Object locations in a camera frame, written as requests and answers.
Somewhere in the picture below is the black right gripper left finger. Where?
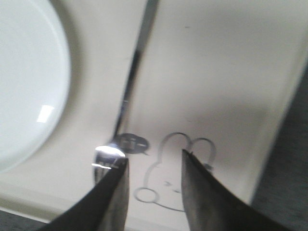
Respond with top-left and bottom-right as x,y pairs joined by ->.
39,158 -> 129,231

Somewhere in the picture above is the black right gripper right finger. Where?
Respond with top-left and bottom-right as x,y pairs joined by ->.
181,150 -> 288,231

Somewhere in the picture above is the silver metal fork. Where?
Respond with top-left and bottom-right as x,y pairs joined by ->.
92,0 -> 159,184

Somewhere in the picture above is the white round plate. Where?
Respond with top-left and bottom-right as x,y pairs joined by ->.
0,0 -> 71,172

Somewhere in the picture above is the cream rabbit serving tray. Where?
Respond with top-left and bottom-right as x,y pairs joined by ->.
0,0 -> 308,231

